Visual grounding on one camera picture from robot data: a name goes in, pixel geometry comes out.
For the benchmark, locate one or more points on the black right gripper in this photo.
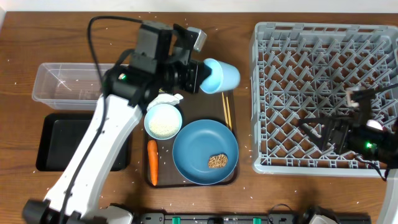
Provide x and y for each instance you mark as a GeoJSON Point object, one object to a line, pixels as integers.
{"type": "Point", "coordinates": [345, 125]}

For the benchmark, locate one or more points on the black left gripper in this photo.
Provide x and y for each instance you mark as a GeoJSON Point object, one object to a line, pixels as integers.
{"type": "Point", "coordinates": [199, 73]}

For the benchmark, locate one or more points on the white tissue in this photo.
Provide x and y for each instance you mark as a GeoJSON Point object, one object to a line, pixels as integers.
{"type": "Point", "coordinates": [165, 98]}

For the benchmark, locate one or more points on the light blue cup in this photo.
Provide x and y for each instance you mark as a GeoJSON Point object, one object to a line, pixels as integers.
{"type": "Point", "coordinates": [223, 77]}

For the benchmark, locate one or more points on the light blue rice bowl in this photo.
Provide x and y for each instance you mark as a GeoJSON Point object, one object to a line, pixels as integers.
{"type": "Point", "coordinates": [163, 122]}

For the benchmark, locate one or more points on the blue plate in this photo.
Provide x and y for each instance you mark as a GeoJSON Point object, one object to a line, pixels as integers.
{"type": "Point", "coordinates": [194, 146]}

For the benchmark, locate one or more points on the pink white cup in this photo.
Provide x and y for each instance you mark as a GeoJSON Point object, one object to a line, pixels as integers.
{"type": "Point", "coordinates": [374, 124]}

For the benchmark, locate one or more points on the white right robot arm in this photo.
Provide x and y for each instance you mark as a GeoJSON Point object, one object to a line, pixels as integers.
{"type": "Point", "coordinates": [374, 147]}

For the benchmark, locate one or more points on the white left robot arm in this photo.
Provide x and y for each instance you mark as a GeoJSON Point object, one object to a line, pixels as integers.
{"type": "Point", "coordinates": [160, 61]}

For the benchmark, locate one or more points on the grey dishwasher rack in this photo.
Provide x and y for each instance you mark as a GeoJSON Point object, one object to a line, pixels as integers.
{"type": "Point", "coordinates": [302, 70]}

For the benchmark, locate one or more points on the black waste tray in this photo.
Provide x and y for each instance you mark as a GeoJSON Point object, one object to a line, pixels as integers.
{"type": "Point", "coordinates": [61, 135]}

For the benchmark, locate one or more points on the brown serving tray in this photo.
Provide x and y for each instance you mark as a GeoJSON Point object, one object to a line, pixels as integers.
{"type": "Point", "coordinates": [193, 108]}

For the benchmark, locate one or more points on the orange carrot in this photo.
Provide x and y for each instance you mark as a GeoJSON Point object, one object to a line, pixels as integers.
{"type": "Point", "coordinates": [152, 151]}

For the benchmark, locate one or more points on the brown walnut cookie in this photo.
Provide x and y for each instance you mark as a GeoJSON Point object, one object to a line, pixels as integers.
{"type": "Point", "coordinates": [217, 161]}

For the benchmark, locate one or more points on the clear plastic bin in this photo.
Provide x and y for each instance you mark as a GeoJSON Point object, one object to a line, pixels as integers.
{"type": "Point", "coordinates": [67, 86]}

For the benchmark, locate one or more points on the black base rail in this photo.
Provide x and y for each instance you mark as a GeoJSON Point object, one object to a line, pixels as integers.
{"type": "Point", "coordinates": [160, 218]}

